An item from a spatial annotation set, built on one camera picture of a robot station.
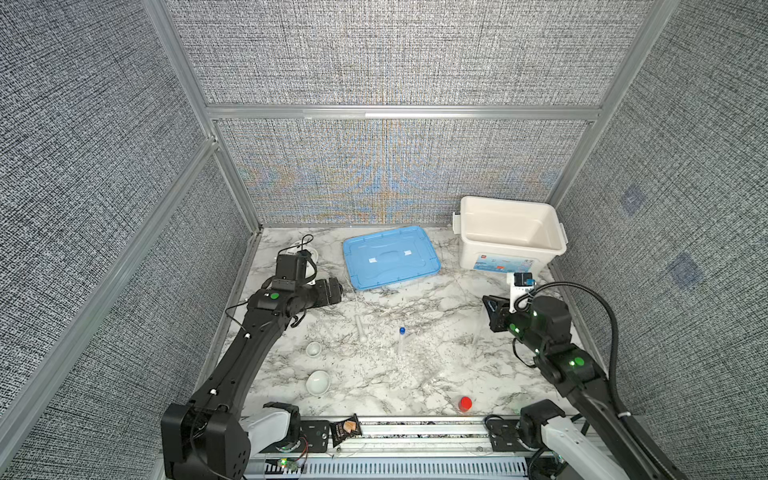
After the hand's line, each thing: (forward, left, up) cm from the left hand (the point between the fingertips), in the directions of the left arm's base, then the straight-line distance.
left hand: (328, 290), depth 82 cm
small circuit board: (-31, -4, -15) cm, 35 cm away
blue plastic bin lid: (+24, -19, -16) cm, 34 cm away
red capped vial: (-27, -35, -14) cm, 46 cm away
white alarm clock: (-5, +1, +18) cm, 18 cm away
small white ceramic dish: (-10, +6, -15) cm, 19 cm away
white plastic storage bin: (+33, -66, -15) cm, 75 cm away
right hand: (-6, -42, +4) cm, 43 cm away
